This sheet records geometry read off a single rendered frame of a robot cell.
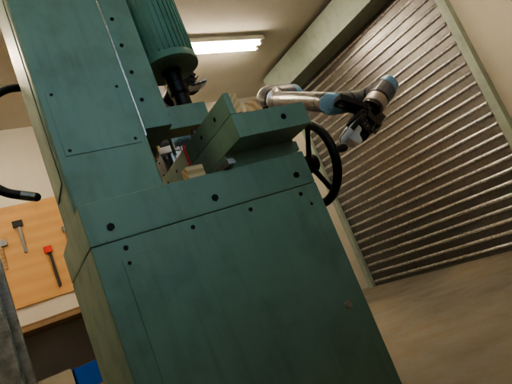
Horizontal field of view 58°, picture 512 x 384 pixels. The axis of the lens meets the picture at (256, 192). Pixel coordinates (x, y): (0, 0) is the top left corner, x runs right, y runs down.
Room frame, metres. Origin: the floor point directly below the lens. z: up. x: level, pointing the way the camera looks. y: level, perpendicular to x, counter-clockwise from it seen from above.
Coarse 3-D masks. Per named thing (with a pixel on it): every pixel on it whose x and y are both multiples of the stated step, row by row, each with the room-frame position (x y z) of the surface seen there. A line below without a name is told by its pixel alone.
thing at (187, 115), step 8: (184, 104) 1.24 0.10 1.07; (192, 104) 1.26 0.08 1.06; (200, 104) 1.27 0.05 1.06; (168, 112) 1.22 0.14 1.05; (176, 112) 1.23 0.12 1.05; (184, 112) 1.24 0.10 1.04; (192, 112) 1.25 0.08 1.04; (200, 112) 1.26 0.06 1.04; (208, 112) 1.28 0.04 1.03; (176, 120) 1.22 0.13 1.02; (184, 120) 1.24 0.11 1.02; (192, 120) 1.25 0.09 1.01; (200, 120) 1.26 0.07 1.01; (176, 128) 1.22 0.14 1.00; (184, 128) 1.24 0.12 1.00; (192, 128) 1.26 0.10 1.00; (168, 136) 1.26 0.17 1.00; (176, 136) 1.28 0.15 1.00
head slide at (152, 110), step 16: (112, 0) 1.16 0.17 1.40; (112, 16) 1.15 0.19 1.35; (128, 16) 1.17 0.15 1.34; (112, 32) 1.14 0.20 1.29; (128, 32) 1.16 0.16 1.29; (128, 48) 1.16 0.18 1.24; (128, 64) 1.15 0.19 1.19; (144, 64) 1.17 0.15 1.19; (128, 80) 1.14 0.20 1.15; (144, 80) 1.16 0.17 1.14; (144, 96) 1.15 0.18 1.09; (160, 96) 1.18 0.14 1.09; (144, 112) 1.14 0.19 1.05; (160, 112) 1.17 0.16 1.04; (160, 128) 1.17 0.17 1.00; (160, 144) 1.29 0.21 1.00
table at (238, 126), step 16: (256, 112) 1.04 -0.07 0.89; (272, 112) 1.06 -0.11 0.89; (288, 112) 1.08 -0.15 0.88; (304, 112) 1.10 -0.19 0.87; (224, 128) 1.05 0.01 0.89; (240, 128) 1.01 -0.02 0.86; (256, 128) 1.03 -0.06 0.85; (272, 128) 1.05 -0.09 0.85; (288, 128) 1.08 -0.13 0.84; (304, 128) 1.13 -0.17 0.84; (208, 144) 1.14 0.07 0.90; (224, 144) 1.07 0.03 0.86; (240, 144) 1.05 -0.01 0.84; (256, 144) 1.10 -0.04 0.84; (272, 144) 1.16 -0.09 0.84; (208, 160) 1.17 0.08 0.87
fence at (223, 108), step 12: (228, 96) 1.01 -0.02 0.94; (216, 108) 1.04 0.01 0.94; (228, 108) 1.00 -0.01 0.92; (204, 120) 1.11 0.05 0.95; (216, 120) 1.06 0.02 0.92; (204, 132) 1.13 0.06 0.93; (216, 132) 1.08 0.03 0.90; (192, 144) 1.21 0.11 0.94; (204, 144) 1.15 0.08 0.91; (180, 156) 1.31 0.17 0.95; (192, 156) 1.24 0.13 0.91; (180, 168) 1.33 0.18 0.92; (168, 180) 1.44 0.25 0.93
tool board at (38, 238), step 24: (0, 216) 3.88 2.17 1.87; (24, 216) 3.99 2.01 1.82; (48, 216) 4.09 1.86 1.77; (0, 240) 3.83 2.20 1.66; (24, 240) 3.95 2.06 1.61; (48, 240) 4.06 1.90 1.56; (24, 264) 3.92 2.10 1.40; (48, 264) 4.02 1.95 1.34; (24, 288) 3.90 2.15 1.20; (48, 288) 3.99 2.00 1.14; (72, 288) 4.10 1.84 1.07
